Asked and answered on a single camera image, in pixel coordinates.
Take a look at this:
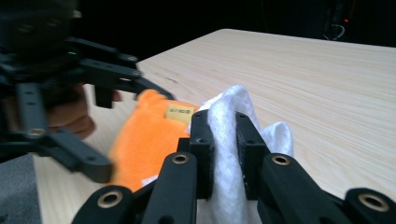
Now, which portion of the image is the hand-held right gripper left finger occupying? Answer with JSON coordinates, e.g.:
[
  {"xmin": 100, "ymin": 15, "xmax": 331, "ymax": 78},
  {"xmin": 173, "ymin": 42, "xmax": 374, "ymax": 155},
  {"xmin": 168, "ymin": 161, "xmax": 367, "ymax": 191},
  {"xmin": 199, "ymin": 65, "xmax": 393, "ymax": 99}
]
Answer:
[{"xmin": 141, "ymin": 109, "xmax": 217, "ymax": 224}]

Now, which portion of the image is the dark equipment with cables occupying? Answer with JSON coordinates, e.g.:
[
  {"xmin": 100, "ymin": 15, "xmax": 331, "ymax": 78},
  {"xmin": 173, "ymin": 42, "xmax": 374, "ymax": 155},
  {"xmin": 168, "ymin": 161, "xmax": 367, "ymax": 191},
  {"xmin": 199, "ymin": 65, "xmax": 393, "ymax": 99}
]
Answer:
[{"xmin": 321, "ymin": 0, "xmax": 358, "ymax": 41}]

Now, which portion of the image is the orange plush toy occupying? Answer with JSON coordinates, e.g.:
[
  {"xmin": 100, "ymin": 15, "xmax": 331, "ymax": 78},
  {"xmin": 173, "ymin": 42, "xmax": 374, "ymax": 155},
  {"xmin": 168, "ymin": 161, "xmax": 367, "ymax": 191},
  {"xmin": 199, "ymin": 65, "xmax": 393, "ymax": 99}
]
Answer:
[{"xmin": 107, "ymin": 89, "xmax": 200, "ymax": 193}]

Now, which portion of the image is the white wet wipe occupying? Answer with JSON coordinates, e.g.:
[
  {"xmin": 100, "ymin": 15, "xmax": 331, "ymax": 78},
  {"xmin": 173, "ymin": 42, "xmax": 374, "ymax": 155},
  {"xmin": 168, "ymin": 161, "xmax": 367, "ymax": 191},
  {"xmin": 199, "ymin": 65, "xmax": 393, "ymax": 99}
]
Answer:
[{"xmin": 141, "ymin": 84, "xmax": 295, "ymax": 224}]

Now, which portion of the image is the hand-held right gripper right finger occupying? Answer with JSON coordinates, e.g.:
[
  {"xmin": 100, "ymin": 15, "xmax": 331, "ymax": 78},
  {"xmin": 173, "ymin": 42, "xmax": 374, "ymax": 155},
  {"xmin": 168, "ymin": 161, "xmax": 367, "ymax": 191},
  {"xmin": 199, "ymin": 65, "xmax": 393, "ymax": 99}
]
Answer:
[{"xmin": 234, "ymin": 111, "xmax": 345, "ymax": 224}]

